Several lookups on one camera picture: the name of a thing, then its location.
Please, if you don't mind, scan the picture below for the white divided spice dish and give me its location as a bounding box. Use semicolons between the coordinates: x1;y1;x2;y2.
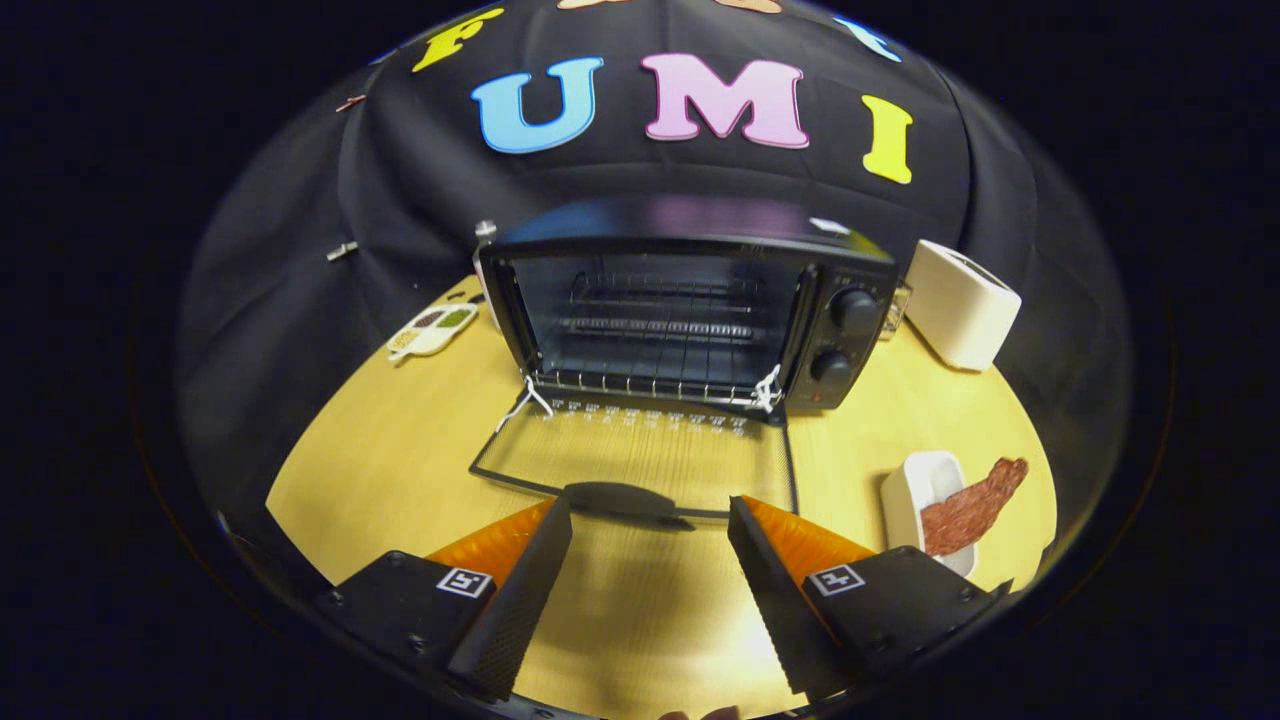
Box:
386;303;480;362

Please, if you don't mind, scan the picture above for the white ribbed dish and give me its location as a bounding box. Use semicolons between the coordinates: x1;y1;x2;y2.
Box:
880;450;980;580

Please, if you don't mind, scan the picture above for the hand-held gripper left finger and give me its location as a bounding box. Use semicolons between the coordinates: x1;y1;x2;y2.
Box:
318;495;573;701

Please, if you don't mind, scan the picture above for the black toaster oven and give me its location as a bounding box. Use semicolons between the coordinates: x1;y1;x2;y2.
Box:
468;196;901;532

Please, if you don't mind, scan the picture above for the white toaster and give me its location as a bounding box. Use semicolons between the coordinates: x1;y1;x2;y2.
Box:
903;238;1023;373

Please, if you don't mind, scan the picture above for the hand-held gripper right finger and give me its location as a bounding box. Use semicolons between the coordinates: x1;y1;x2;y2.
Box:
728;495;1011;698

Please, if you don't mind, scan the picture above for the metal wire basket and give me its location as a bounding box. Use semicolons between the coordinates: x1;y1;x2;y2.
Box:
880;282;914;342

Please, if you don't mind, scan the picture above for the reddish brown meat strip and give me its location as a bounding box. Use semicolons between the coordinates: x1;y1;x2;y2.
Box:
920;457;1030;558

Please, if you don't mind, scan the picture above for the small clear shaker bottle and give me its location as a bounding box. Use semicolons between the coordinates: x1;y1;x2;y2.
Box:
472;220;502;331

